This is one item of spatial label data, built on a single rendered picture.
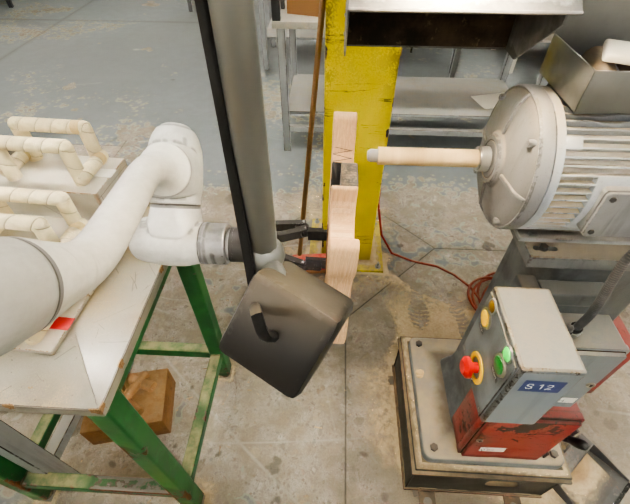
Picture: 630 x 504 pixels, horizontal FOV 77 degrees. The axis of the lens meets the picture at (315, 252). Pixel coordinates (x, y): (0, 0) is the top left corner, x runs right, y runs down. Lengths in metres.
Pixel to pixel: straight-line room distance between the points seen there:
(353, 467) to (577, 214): 1.26
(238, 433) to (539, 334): 1.32
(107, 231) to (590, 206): 0.73
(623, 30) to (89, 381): 1.11
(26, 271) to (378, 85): 1.43
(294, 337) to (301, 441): 1.59
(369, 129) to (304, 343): 1.60
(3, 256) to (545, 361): 0.67
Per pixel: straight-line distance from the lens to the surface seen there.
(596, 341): 1.03
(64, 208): 1.02
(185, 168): 0.81
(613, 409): 2.18
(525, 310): 0.74
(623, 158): 0.77
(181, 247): 0.84
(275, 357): 0.16
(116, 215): 0.62
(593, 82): 0.70
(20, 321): 0.41
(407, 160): 0.75
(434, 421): 1.51
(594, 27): 0.84
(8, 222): 1.00
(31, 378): 0.97
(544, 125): 0.71
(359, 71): 1.63
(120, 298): 1.01
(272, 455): 1.73
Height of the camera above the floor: 1.65
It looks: 46 degrees down
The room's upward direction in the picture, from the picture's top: straight up
